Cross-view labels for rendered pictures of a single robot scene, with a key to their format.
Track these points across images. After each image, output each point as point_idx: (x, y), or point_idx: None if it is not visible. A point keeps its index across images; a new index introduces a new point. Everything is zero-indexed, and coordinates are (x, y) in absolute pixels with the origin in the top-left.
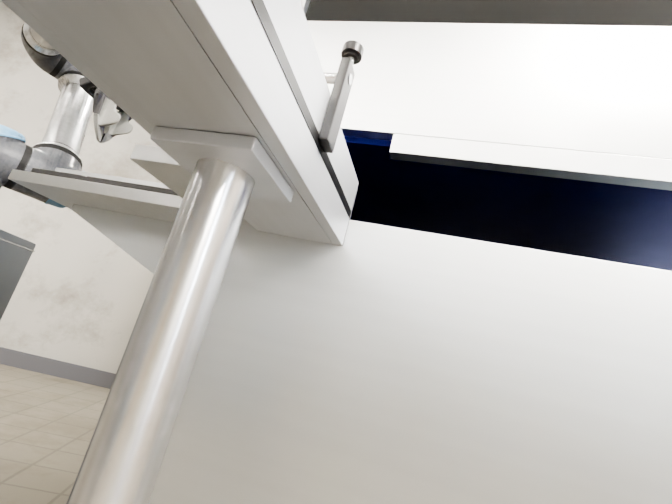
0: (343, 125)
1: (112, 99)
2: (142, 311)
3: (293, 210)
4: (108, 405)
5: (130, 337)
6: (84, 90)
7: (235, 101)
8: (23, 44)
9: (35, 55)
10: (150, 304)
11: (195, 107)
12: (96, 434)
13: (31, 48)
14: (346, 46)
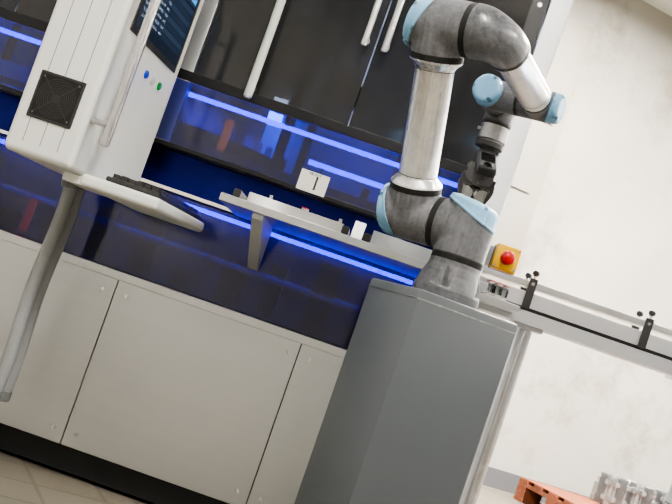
0: None
1: (553, 333)
2: (519, 372)
3: (495, 315)
4: (512, 393)
5: (516, 378)
6: (488, 177)
7: (549, 334)
8: (508, 60)
9: (494, 65)
10: (520, 370)
11: (548, 333)
12: (510, 399)
13: (504, 69)
14: (531, 277)
